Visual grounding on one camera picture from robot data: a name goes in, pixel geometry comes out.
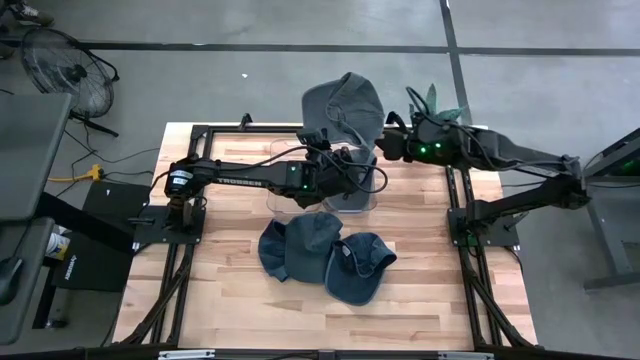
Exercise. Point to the clear plastic bin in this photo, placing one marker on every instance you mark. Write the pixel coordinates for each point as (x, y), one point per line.
(280, 202)
(362, 200)

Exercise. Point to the dark slate cap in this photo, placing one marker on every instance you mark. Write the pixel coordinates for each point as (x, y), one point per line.
(310, 245)

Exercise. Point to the person's shoe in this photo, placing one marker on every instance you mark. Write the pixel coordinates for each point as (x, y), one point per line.
(30, 11)

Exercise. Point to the grey cap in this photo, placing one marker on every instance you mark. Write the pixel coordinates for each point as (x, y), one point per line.
(345, 107)

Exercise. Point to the black floor fan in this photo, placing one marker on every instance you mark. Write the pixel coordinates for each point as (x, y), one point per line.
(65, 70)

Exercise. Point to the black table frame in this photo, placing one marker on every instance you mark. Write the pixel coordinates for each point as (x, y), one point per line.
(225, 129)

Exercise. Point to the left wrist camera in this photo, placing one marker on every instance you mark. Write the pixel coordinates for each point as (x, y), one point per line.
(312, 137)

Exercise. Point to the grey curved desk top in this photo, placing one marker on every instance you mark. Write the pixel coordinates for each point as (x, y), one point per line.
(25, 280)

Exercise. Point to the black computer mouse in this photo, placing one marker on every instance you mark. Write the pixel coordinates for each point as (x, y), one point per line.
(9, 280)

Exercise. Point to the green leafy plant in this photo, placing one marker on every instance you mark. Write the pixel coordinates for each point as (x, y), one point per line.
(445, 114)

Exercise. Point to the black floor mat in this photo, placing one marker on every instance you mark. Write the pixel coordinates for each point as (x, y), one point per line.
(100, 250)

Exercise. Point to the dark navy cap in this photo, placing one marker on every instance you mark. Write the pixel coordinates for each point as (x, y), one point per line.
(272, 252)

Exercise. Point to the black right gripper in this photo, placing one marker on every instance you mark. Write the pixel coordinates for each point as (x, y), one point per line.
(397, 145)

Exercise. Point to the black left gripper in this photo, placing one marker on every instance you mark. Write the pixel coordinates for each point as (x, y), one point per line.
(335, 175)

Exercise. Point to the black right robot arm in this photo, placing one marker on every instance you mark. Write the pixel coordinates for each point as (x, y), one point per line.
(525, 150)

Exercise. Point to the blue denim cap with buckle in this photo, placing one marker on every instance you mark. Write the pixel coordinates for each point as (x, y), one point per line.
(357, 275)

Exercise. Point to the white printed can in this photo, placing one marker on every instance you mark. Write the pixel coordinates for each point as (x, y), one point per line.
(57, 246)

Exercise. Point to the grey metal stand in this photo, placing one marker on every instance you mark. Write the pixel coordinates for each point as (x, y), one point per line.
(610, 210)

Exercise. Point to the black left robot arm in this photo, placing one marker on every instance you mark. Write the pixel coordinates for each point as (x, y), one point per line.
(240, 180)

